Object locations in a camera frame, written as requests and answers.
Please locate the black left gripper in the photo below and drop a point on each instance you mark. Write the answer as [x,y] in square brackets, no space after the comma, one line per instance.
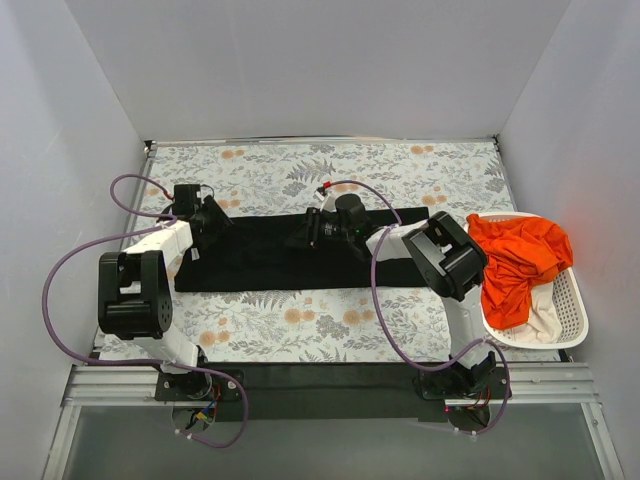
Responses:
[208,216]

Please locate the orange t shirt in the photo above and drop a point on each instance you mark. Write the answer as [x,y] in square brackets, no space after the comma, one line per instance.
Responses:
[523,253]

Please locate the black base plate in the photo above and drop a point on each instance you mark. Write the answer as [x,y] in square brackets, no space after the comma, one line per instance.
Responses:
[335,391]

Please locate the floral patterned table mat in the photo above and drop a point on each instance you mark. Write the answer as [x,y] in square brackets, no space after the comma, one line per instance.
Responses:
[273,179]

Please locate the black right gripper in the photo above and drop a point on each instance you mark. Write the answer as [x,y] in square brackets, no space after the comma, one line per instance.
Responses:
[311,227]

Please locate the black t shirt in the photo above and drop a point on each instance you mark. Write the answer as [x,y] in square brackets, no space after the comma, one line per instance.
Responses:
[252,256]

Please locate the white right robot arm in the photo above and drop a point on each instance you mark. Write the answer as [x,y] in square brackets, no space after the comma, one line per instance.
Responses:
[417,248]

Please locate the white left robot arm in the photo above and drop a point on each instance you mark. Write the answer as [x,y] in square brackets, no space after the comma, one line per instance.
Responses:
[134,295]

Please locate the cream t shirt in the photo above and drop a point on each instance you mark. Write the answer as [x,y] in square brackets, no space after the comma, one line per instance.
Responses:
[543,325]

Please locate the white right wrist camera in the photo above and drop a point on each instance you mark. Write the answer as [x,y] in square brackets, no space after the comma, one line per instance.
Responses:
[326,199]

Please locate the white laundry basket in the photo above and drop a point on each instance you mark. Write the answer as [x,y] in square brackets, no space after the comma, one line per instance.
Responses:
[566,298]

